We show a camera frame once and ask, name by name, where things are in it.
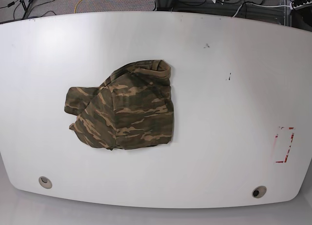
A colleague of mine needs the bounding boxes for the left table cable grommet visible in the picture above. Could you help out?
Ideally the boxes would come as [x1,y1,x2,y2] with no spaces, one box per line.
[39,176,52,189]

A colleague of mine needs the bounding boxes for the aluminium frame cart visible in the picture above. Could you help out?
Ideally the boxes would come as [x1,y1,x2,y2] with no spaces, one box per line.
[154,0,292,27]

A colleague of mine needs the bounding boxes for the right table cable grommet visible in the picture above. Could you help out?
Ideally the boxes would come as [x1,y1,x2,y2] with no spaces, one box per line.
[252,186,267,199]

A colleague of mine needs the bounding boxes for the red tape rectangle marking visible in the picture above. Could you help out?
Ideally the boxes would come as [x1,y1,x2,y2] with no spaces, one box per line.
[273,126,295,164]

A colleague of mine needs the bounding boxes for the white power strip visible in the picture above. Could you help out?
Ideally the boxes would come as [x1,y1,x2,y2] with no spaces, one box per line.
[290,0,312,10]

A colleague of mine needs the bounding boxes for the camouflage T-shirt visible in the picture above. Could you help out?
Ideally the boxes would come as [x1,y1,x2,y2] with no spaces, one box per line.
[64,60,174,150]

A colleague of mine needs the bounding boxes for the table cable grommet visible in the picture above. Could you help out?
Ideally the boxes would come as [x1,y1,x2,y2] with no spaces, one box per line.
[252,186,267,199]
[39,176,52,189]

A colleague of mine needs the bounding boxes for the white cable on floor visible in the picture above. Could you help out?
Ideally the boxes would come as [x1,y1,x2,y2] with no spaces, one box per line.
[232,2,292,18]

